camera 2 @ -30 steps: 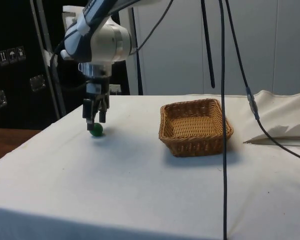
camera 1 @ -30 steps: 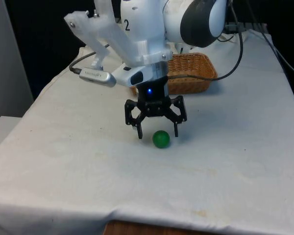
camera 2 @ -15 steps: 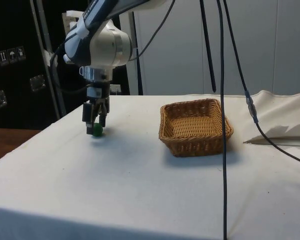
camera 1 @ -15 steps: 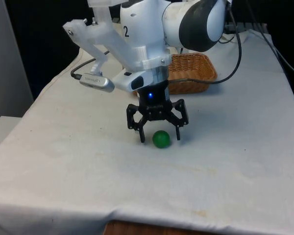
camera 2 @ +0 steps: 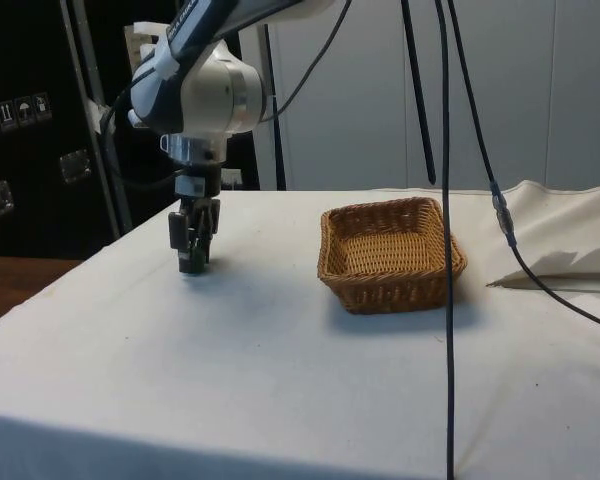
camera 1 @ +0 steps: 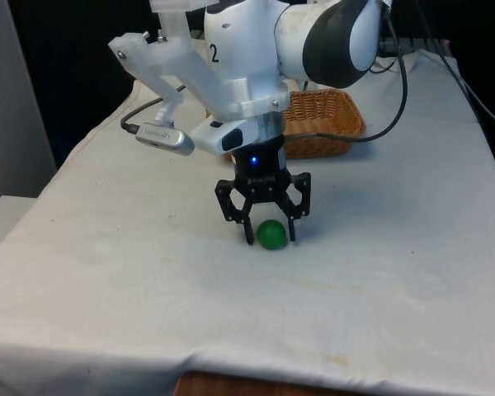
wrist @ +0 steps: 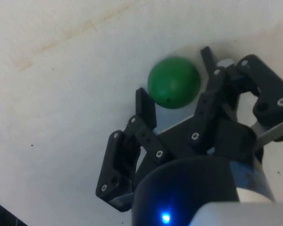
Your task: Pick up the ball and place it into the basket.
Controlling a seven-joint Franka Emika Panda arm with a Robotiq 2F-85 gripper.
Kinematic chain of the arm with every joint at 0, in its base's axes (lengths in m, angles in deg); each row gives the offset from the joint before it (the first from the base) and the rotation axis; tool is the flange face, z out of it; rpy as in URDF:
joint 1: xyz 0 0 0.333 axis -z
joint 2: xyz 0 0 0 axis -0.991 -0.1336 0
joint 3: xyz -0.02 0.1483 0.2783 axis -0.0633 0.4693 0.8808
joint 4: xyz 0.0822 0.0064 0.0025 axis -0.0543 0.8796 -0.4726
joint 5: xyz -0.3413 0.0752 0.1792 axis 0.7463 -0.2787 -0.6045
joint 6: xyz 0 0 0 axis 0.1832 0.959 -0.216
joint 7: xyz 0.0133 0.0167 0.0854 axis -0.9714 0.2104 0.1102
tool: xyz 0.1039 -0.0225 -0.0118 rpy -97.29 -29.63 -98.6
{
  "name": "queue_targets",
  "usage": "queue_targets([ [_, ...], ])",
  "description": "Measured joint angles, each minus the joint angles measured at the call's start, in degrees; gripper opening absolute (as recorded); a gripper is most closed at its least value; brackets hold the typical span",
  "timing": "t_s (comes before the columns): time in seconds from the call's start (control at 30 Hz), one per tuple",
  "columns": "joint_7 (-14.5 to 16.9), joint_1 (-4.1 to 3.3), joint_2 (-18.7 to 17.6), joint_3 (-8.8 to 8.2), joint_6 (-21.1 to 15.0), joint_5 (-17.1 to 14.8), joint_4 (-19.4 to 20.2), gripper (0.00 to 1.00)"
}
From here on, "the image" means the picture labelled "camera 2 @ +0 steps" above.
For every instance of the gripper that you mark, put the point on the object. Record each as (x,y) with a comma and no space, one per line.
(211,182)

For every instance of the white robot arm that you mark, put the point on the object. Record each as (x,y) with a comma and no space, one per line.
(220,85)

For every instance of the wicker basket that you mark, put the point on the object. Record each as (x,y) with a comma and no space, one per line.
(380,250)

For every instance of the black cabinet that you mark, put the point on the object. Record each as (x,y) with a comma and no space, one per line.
(25,60)

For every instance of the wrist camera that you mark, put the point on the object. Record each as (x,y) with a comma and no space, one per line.
(190,149)

